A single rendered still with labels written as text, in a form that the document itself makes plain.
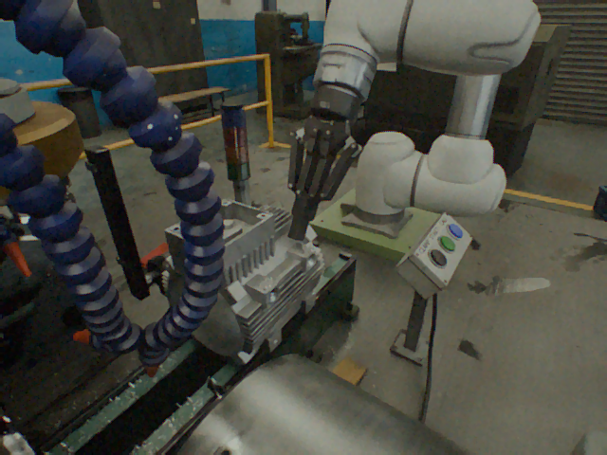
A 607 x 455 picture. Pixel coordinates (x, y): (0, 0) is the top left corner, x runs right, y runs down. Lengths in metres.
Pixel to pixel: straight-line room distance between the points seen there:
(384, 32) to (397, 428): 0.49
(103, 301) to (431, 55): 0.50
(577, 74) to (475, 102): 5.98
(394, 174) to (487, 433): 0.62
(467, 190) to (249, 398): 0.82
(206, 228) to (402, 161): 0.87
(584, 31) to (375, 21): 6.41
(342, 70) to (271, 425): 0.46
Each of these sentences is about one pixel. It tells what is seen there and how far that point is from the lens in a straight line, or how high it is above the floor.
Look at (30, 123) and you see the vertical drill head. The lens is 0.32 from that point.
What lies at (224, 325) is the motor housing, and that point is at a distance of 0.65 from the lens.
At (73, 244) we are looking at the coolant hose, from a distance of 0.21.
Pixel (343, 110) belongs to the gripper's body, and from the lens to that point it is 0.56.
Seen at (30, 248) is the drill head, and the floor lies 1.11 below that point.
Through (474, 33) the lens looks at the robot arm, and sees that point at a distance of 0.57.
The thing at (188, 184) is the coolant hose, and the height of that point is 1.34.
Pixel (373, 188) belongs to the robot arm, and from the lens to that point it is 1.04.
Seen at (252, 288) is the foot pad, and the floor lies 1.07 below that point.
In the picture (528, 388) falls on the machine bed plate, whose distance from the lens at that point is 0.84.
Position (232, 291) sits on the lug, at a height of 1.09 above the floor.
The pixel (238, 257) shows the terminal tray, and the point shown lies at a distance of 0.50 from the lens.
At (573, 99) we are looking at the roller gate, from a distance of 7.02.
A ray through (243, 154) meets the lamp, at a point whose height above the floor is 1.10.
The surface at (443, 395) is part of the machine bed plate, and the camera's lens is 0.77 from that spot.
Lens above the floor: 1.40
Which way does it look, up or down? 31 degrees down
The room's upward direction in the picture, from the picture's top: straight up
